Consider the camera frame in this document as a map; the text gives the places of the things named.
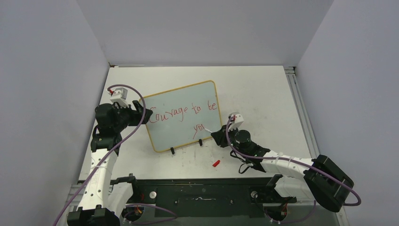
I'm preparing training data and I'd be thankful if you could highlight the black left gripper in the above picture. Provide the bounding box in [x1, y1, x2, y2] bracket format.
[113, 100, 152, 132]

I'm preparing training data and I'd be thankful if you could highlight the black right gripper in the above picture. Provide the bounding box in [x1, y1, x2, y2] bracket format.
[212, 123, 248, 158]

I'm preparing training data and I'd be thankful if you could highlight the red marker cap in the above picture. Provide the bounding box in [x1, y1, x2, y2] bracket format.
[212, 160, 220, 167]

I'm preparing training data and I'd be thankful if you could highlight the yellow framed whiteboard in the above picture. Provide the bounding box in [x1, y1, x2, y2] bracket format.
[139, 80, 223, 153]

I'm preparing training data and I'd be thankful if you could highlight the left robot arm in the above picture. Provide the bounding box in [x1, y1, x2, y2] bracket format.
[67, 100, 153, 226]

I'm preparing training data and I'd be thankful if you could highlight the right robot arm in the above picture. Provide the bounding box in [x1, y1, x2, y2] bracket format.
[211, 126, 354, 212]

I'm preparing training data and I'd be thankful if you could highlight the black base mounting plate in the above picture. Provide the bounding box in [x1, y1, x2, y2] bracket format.
[109, 177, 331, 219]

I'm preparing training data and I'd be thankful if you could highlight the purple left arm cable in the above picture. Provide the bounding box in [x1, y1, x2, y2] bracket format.
[51, 84, 178, 226]

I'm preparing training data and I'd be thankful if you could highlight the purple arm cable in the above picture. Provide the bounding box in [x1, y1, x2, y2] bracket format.
[225, 116, 362, 225]
[51, 84, 178, 226]

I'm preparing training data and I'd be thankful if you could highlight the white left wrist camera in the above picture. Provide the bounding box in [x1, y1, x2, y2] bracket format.
[108, 88, 129, 108]

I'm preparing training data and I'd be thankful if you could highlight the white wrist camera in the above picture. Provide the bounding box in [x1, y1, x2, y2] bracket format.
[228, 112, 244, 130]
[108, 88, 129, 108]

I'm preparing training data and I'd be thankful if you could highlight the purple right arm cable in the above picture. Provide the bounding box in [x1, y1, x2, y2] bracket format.
[225, 116, 362, 225]

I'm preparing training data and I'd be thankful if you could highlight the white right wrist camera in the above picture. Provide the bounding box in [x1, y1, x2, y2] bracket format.
[228, 112, 244, 130]

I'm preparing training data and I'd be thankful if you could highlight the aluminium frame rail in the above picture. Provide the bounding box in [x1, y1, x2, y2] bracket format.
[65, 66, 342, 226]

